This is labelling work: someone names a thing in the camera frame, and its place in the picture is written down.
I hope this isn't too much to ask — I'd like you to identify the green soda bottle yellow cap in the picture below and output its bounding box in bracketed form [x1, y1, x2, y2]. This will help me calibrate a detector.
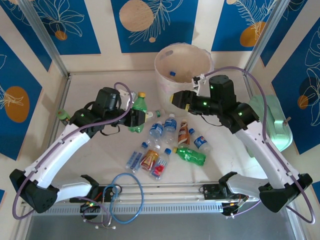
[127, 91, 148, 134]
[172, 146, 207, 167]

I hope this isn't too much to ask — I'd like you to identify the blue label water bottle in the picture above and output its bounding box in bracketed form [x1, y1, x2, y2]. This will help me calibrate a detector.
[163, 113, 178, 145]
[149, 121, 165, 145]

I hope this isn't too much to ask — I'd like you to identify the clear bottle blue striped label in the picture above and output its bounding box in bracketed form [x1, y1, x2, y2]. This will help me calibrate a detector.
[125, 141, 148, 174]

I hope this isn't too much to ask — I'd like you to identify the red gold label bottle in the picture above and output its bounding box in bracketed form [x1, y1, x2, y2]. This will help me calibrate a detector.
[139, 149, 160, 172]

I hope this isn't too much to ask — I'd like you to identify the cream plastic bin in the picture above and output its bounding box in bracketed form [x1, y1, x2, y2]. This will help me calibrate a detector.
[153, 42, 216, 118]

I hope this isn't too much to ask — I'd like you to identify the brown drink bottle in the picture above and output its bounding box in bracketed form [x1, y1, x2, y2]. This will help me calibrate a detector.
[177, 119, 190, 148]

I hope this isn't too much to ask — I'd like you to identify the Pepsi label water bottle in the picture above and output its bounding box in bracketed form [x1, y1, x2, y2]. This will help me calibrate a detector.
[188, 128, 213, 153]

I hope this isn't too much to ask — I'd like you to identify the small green-capped bottle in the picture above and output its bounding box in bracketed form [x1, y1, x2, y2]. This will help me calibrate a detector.
[56, 108, 71, 126]

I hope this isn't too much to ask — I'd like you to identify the clear bottle red blue label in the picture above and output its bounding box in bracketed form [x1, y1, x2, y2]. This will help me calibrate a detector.
[149, 147, 172, 181]

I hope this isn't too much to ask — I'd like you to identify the mint green case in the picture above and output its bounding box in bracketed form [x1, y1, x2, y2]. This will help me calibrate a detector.
[247, 94, 293, 158]

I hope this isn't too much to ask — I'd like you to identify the blue stethoscope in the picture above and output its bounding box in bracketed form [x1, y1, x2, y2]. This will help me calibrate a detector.
[96, 172, 145, 230]

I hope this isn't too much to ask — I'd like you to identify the aluminium side rail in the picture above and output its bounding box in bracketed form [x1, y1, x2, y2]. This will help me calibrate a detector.
[26, 73, 73, 187]

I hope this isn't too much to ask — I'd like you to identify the aluminium frame post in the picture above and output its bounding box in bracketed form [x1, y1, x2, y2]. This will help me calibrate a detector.
[17, 0, 70, 77]
[242, 0, 290, 76]

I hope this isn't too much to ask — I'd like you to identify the aluminium mounting rail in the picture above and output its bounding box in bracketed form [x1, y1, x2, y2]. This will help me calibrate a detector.
[21, 183, 278, 207]

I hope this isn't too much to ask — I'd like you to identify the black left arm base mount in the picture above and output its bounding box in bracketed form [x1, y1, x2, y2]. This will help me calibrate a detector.
[69, 183, 123, 203]

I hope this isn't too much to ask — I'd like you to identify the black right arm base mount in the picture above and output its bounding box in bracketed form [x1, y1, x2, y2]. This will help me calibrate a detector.
[199, 183, 241, 201]

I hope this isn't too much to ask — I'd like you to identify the grey slotted cable duct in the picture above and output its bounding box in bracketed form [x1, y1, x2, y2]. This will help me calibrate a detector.
[31, 202, 223, 216]

